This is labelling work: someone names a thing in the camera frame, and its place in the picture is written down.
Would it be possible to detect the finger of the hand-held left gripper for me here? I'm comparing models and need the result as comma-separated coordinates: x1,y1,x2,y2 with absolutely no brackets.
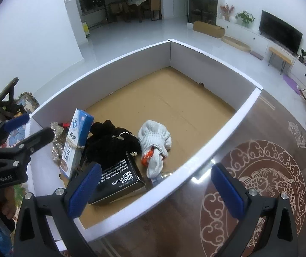
0,127,55,167
0,77,30,150

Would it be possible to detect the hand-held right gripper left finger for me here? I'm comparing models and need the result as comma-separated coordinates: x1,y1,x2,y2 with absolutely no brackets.
13,162,102,257

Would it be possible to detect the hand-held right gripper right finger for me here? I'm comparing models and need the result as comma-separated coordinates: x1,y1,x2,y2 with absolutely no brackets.
211,163,299,257

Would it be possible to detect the black printed box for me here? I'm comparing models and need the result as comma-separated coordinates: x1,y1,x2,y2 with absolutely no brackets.
88,151,146,206

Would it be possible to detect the blue and white box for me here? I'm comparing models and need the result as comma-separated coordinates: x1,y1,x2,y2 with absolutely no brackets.
59,108,95,179

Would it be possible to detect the black fabric pouch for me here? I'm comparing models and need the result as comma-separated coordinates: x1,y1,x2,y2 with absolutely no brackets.
82,120,140,172

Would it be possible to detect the white knit glove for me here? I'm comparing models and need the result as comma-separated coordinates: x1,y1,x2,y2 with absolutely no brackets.
137,120,173,179

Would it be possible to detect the large white cardboard box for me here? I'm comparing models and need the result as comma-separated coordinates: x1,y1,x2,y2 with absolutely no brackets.
25,39,264,244

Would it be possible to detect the brown patterned desktop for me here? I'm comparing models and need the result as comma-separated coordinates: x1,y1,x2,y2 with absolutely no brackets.
89,88,306,257

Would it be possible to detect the person's left hand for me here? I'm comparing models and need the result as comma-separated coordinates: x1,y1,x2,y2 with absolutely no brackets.
0,186,18,220

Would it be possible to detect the dark brown bag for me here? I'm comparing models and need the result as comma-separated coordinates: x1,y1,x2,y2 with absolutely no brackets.
0,102,26,120

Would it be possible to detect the gold hair claw clip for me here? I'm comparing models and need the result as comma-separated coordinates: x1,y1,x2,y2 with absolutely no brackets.
51,122,65,164

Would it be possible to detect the small metal object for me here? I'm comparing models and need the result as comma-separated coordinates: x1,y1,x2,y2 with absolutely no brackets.
151,172,175,186

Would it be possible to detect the purple floor mat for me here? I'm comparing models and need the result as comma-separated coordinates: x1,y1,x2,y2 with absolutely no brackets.
282,74,303,95

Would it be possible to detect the wooden stool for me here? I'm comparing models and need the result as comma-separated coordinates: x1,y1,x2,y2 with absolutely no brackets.
268,47,294,74

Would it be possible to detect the beige oval floor tray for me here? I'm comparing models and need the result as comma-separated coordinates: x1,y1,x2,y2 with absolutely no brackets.
222,35,251,53

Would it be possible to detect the dark dining chair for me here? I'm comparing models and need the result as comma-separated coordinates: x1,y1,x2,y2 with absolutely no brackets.
107,1,129,23

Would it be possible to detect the white television cabinet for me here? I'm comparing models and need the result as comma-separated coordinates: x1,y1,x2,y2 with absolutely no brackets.
217,16,306,86

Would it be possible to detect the brown cardboard box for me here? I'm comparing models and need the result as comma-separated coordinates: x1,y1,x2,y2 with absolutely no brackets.
193,21,225,38

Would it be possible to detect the dining table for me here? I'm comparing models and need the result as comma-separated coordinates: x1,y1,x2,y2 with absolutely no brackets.
127,0,153,22

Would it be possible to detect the black television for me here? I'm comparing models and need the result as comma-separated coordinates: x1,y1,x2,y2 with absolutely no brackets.
258,10,303,55

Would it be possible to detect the green potted plant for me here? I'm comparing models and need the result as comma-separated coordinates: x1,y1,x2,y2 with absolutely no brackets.
235,11,255,28

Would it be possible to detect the wooden dining chair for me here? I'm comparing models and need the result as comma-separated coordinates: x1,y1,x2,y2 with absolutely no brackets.
150,0,162,21

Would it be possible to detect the red flower vase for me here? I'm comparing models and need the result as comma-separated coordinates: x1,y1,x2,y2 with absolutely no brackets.
220,3,236,21

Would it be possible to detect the dark glass cabinet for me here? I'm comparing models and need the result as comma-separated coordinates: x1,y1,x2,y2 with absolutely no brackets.
188,0,219,29

